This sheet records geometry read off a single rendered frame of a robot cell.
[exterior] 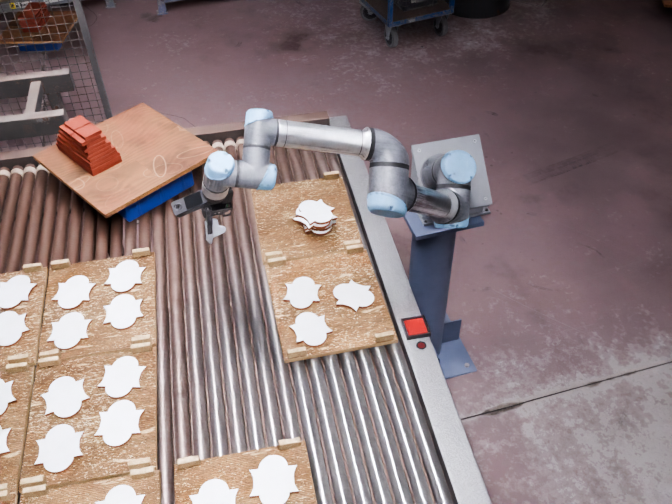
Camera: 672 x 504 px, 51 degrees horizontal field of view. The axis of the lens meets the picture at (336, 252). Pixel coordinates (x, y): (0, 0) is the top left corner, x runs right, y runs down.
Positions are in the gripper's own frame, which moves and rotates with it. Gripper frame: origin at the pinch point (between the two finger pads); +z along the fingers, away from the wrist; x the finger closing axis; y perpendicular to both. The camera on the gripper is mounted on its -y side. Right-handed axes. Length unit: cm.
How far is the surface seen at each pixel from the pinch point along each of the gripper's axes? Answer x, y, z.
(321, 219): -2.2, 42.1, 10.5
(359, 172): 22, 71, 29
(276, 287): -21.3, 20.4, 13.7
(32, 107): 101, -40, 70
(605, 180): 29, 258, 108
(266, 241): -1.1, 24.7, 22.3
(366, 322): -44, 41, 1
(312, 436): -72, 11, -6
